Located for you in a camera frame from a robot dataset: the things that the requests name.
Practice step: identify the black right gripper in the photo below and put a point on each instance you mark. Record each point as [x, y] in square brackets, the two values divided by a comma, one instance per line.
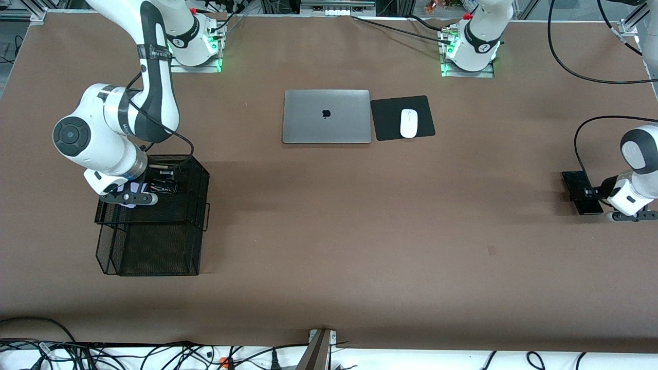
[156, 181]

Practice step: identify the black flip phone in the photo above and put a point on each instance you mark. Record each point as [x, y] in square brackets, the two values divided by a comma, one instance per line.
[165, 189]

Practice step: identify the black slab smartphone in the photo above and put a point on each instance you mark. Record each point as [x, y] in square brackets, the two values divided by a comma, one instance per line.
[576, 180]

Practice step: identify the white flip phone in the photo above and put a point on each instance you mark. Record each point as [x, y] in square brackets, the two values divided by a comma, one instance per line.
[129, 206]

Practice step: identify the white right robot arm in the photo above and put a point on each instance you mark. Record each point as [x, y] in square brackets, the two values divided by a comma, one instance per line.
[108, 151]

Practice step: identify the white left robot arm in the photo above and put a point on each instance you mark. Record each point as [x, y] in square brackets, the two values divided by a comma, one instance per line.
[647, 180]

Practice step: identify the black mesh two-tier tray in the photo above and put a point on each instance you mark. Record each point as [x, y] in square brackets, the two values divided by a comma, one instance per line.
[154, 246]

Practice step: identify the aluminium corner profile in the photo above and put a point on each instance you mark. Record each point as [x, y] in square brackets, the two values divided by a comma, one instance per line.
[629, 25]
[31, 15]

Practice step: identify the silver closed laptop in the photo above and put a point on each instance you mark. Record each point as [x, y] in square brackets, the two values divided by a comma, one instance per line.
[326, 128]

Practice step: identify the white computer mouse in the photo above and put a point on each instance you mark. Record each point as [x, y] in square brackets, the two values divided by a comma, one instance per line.
[408, 123]

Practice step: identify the black power plug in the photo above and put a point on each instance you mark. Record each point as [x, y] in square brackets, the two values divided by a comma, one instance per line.
[275, 359]

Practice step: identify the black mouse pad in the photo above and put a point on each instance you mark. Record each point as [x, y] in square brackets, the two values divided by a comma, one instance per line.
[385, 121]

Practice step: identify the white power strip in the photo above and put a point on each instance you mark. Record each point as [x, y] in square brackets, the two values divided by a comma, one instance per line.
[336, 10]

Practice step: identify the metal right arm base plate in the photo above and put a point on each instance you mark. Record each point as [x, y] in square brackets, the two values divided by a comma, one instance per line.
[177, 69]

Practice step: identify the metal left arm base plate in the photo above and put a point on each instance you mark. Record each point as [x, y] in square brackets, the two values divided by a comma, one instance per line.
[486, 75]

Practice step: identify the aluminium frame post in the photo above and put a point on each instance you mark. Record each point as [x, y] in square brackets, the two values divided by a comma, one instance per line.
[318, 354]

